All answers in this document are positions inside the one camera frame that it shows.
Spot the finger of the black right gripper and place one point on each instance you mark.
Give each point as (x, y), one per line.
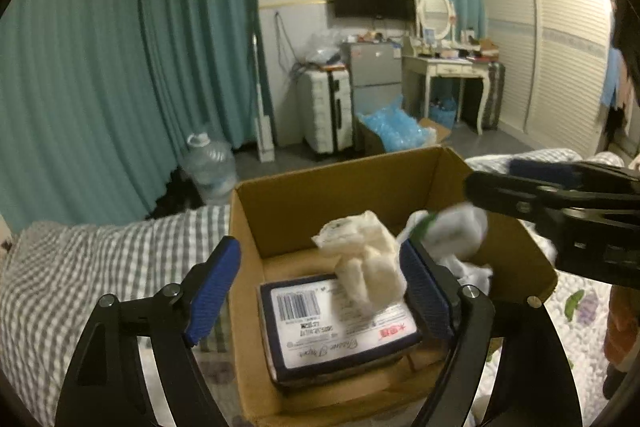
(577, 173)
(520, 201)

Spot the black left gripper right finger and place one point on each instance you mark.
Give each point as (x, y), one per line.
(534, 385)

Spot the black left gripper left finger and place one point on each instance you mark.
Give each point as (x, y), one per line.
(104, 384)

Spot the white green sock bundle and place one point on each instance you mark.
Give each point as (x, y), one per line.
(451, 237)

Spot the cream lace cloth bundle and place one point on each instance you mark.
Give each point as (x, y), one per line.
(366, 261)

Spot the white floral quilt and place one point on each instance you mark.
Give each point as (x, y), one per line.
(578, 308)

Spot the hanging clothes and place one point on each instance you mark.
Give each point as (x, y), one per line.
(618, 92)

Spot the orange white plush toy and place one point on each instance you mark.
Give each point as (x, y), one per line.
(621, 344)

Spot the grey checked bed sheet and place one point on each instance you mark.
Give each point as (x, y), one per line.
(54, 274)

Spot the blue basket under table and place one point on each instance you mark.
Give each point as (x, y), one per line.
(443, 112)

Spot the white louvered wardrobe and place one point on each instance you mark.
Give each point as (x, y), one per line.
(555, 54)

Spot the box of blue bags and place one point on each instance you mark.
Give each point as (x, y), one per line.
(390, 129)

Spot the white dressing table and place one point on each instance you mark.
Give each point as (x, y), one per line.
(419, 71)

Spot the white oval vanity mirror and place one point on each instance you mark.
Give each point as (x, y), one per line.
(437, 16)

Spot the dark tissue paper box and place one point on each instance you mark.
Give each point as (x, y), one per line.
(313, 332)

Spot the silver mini fridge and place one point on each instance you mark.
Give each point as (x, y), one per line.
(375, 75)

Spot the brown cardboard box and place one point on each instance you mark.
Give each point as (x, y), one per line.
(304, 223)

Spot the white black suitcase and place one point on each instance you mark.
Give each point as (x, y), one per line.
(324, 101)

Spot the clear water jug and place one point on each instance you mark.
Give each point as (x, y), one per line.
(211, 167)

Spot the clear plastic bag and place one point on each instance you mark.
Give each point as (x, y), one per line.
(324, 47)

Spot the teal left curtain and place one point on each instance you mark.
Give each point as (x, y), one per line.
(98, 98)

